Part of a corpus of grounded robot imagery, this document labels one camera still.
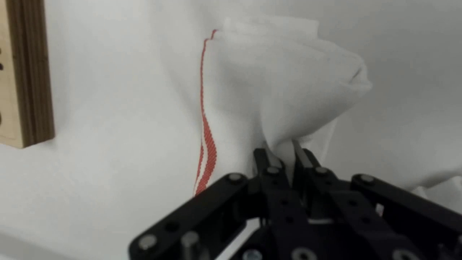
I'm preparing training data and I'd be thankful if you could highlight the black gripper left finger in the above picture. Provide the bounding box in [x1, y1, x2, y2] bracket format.
[128, 148, 309, 260]

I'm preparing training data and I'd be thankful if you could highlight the wooden busy board toy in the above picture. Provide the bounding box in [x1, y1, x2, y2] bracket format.
[0, 0, 55, 148]

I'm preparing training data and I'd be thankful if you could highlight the white towel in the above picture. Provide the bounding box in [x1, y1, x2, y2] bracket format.
[143, 12, 462, 213]

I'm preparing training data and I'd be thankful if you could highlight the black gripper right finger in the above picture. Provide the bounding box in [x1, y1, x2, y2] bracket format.
[293, 144, 462, 260]

